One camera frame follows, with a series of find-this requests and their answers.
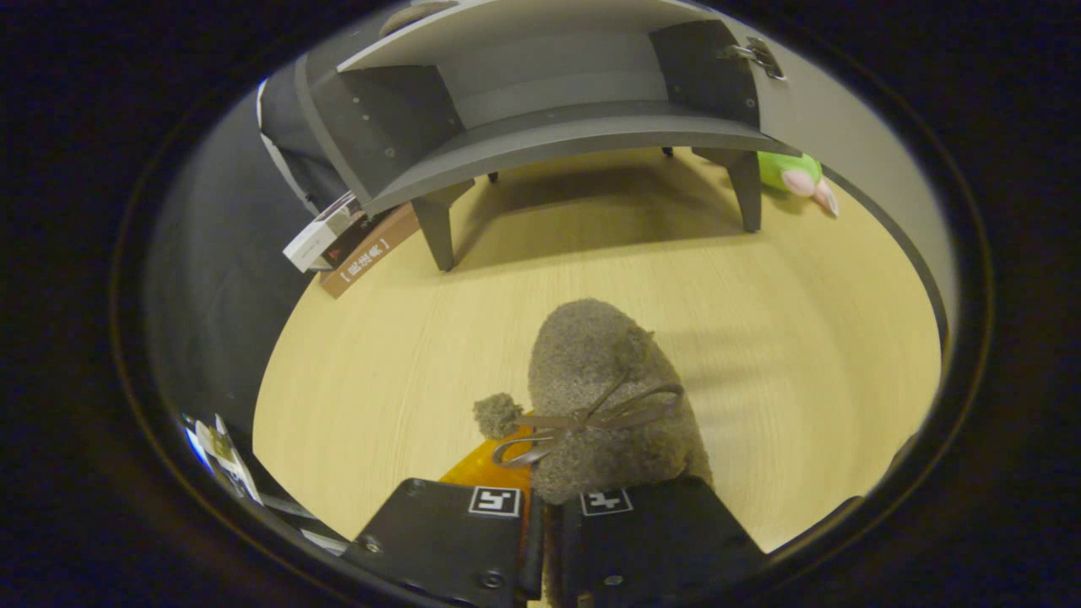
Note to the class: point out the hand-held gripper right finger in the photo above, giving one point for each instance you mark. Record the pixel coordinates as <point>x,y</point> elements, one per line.
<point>659,540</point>

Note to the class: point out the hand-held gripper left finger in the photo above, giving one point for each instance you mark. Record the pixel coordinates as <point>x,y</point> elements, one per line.
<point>439,540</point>

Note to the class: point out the brown fuzzy shoe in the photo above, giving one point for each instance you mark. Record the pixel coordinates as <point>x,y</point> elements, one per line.
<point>591,363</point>

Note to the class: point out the dark grey shoe cabinet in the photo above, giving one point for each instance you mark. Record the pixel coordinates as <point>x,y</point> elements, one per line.
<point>549,131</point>

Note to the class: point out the white cluttered device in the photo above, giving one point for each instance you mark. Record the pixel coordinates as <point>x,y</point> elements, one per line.
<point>215,447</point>

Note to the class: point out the brown cardboard box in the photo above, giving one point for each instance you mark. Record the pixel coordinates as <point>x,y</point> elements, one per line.
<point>372,253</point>

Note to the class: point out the black backdrop cloth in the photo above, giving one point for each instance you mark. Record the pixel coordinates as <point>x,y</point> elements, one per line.
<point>211,279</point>

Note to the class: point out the green and pink plush toy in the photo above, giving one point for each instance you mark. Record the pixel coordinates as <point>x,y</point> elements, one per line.
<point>790,173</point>

